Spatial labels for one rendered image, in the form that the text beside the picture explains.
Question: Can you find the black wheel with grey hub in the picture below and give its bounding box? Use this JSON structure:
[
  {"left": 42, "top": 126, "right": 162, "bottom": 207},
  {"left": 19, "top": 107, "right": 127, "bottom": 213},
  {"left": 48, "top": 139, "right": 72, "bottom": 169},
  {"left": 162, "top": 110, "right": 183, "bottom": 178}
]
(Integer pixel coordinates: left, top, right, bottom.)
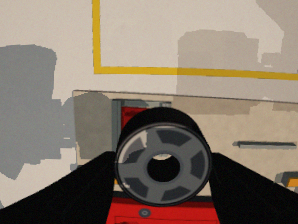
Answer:
[{"left": 113, "top": 107, "right": 213, "bottom": 206}]

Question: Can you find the yellow rectangular outline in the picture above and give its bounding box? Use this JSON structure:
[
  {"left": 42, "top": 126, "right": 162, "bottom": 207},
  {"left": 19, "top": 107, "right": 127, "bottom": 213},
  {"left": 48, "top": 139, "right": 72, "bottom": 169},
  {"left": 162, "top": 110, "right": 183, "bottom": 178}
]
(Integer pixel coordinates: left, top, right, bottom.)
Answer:
[{"left": 92, "top": 0, "right": 298, "bottom": 80}]

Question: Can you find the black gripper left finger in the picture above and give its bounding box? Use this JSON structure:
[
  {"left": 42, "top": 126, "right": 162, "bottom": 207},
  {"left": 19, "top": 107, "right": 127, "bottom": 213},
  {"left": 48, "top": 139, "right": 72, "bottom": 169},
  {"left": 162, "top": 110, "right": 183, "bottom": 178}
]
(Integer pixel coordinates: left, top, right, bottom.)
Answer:
[{"left": 0, "top": 152, "right": 116, "bottom": 224}]

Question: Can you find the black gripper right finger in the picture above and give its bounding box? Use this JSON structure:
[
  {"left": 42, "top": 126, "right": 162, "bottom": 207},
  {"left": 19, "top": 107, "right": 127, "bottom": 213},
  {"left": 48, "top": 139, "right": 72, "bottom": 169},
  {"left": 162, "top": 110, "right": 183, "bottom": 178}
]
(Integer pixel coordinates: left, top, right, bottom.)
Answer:
[{"left": 209, "top": 152, "right": 298, "bottom": 224}]

